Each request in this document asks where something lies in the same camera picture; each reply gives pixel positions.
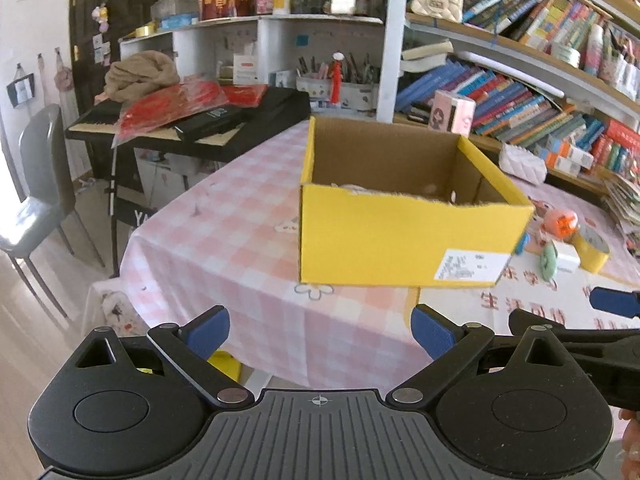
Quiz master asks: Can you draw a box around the pink checkered tablecloth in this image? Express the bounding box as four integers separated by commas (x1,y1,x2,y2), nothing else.
82,119,640,391

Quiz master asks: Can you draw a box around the pink plush ball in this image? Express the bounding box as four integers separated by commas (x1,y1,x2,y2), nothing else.
542,209,580,237

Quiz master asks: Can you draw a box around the black keyboard stand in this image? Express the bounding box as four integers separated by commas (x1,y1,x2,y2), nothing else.
107,147,151,279

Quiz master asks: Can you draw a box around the dark wooden door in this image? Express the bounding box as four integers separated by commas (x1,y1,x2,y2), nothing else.
69,0,162,111

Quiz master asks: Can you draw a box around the white pen holder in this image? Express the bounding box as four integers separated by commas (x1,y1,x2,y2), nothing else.
295,52,381,112

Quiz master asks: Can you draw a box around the long black box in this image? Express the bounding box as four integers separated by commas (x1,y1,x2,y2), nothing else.
174,105,249,144

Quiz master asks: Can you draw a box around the yellow object under table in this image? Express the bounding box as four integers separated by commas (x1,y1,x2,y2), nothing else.
207,351,244,379

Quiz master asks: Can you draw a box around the black chair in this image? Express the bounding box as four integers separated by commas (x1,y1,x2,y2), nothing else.
0,104,107,319

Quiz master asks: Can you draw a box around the low white shelf unit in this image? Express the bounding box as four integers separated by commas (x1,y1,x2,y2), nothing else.
119,14,386,111

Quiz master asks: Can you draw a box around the white quilted pouch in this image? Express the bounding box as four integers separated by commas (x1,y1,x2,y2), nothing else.
499,142,549,185

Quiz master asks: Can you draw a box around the pink cartoon box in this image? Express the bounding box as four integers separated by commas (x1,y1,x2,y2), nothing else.
429,91,476,137

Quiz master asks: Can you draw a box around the green case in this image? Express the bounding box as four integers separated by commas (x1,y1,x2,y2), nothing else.
537,241,560,280

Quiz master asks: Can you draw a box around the white box red label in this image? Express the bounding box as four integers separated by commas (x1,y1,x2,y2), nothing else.
232,55,260,85

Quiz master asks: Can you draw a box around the red plastic bag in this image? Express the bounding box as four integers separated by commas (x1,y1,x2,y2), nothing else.
111,80,236,149

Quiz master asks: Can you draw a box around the black electronic keyboard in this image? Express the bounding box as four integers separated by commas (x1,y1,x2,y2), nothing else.
65,87,312,163

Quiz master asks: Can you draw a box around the yellow cardboard box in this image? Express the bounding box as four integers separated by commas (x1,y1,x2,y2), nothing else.
298,116,536,289

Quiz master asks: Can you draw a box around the person's right hand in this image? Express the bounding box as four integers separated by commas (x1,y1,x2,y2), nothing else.
619,407,640,480

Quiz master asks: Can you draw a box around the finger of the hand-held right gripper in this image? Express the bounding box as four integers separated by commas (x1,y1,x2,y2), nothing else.
508,309,640,407
589,285,640,319

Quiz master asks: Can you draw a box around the yellow tape roll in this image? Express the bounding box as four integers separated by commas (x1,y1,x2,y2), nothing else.
570,225,611,275

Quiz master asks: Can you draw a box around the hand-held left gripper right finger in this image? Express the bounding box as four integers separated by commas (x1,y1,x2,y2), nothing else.
390,303,581,406

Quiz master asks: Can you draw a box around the beige cloth bundle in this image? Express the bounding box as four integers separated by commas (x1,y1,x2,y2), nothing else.
104,51,180,105

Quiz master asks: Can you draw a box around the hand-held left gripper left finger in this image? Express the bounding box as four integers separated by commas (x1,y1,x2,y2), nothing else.
70,304,254,409

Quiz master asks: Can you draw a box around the wall hanging organizer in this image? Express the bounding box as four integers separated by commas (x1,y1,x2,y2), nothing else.
6,62,36,109

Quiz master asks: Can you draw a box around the stack of booklets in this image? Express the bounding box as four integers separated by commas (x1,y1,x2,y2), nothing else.
601,171,640,257

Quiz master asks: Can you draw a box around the row of colourful books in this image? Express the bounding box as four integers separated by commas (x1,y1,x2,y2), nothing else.
457,0,640,102
395,57,640,177

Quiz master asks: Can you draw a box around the white charger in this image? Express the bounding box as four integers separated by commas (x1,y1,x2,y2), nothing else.
550,241,581,272

